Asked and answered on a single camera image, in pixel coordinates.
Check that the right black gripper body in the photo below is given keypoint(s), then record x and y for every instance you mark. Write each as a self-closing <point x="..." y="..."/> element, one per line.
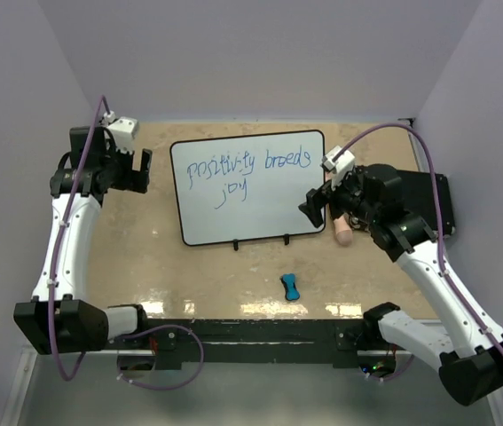
<point x="348" y="197"/>

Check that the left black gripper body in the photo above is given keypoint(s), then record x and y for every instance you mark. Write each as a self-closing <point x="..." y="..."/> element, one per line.
<point x="121" y="167"/>

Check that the white whiteboard black frame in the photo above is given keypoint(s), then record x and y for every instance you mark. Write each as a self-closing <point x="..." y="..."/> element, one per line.
<point x="246" y="188"/>

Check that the blue whiteboard eraser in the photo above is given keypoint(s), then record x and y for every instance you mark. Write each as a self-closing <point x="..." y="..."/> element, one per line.
<point x="288" y="281"/>

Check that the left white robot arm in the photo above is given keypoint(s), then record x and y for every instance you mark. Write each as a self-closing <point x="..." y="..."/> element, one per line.
<point x="58" y="310"/>

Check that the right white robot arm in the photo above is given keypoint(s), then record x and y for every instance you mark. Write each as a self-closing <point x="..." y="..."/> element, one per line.
<point x="468" y="356"/>

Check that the black box device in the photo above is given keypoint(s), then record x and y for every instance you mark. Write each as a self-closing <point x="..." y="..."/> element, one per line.
<point x="419" y="199"/>

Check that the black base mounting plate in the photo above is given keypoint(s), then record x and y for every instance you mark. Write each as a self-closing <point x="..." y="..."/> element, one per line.
<point x="335" y="342"/>

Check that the beige cylindrical handle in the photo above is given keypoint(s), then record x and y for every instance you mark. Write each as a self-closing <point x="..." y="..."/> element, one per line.
<point x="342" y="230"/>

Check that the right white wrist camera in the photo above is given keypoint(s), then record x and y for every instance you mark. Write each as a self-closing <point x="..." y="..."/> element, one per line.
<point x="338" y="160"/>

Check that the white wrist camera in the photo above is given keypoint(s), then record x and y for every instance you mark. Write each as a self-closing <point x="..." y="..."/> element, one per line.
<point x="123" y="129"/>
<point x="338" y="160"/>

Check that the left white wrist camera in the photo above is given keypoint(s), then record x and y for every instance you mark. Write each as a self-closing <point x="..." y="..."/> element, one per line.
<point x="123" y="129"/>

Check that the metal wire whiteboard stand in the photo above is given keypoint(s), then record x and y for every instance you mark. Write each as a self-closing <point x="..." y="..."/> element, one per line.
<point x="284" y="238"/>

